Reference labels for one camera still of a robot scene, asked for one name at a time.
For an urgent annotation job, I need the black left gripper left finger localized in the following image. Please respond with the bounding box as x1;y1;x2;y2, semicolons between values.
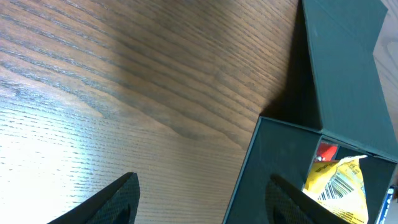
52;172;140;224

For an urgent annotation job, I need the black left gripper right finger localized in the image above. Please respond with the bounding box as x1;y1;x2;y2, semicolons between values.
265;174;348;224

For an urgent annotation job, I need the yellow snack packet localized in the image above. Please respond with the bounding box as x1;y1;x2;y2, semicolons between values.
302;155;369;224

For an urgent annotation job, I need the red Hacks candy bag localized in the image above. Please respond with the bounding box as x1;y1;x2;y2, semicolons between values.
315;141;338;161

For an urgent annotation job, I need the dark green box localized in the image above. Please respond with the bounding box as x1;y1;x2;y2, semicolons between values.
223;0;397;223

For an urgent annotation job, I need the blue Oreo cookie pack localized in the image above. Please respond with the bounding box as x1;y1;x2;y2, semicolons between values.
376;185;396;224

